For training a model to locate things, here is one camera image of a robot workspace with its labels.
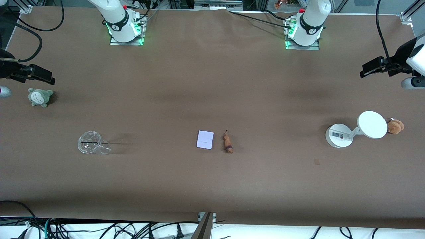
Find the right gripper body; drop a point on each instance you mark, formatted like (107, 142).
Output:
(7, 70)

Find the white notepad card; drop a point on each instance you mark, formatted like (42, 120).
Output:
(205, 139)

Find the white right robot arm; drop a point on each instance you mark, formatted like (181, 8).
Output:
(116, 20)

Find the grey owl plush toy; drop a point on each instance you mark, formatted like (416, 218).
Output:
(40, 97)

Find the brown plush toy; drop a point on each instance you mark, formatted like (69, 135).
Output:
(395, 126)

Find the clear glass mug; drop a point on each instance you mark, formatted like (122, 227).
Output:
(89, 142)

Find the orange toy figure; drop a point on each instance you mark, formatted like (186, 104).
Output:
(279, 4)

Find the brown table cover sheet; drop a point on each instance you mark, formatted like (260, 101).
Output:
(212, 83)

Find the black power plug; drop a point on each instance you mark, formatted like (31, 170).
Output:
(180, 232)

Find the metal corner bracket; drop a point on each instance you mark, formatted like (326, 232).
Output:
(25, 9)
(406, 17)

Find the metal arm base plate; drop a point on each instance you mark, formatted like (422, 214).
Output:
(313, 48)
(132, 43)

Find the silver frame rail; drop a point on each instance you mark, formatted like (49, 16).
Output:
(217, 4)

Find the aluminium profile post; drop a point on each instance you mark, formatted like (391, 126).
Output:
(204, 229)

